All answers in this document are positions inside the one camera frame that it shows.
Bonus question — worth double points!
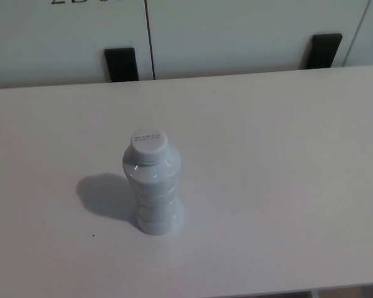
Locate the plain white partition panel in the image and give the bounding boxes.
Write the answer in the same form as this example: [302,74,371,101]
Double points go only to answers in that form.
[144,0,370,80]

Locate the black partition foot bracket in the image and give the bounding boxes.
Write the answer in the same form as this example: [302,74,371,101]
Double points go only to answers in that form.
[104,47,140,83]
[305,33,343,70]

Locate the narrow white partition panel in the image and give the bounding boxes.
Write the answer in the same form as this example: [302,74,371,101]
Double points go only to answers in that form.
[341,0,373,68]

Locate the clear plastic bottle white cap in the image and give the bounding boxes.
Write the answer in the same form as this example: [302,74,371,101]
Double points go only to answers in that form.
[122,129,185,236]

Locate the white partition panel black lettering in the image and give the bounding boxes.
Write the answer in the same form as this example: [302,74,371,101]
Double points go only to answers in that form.
[0,0,154,91]

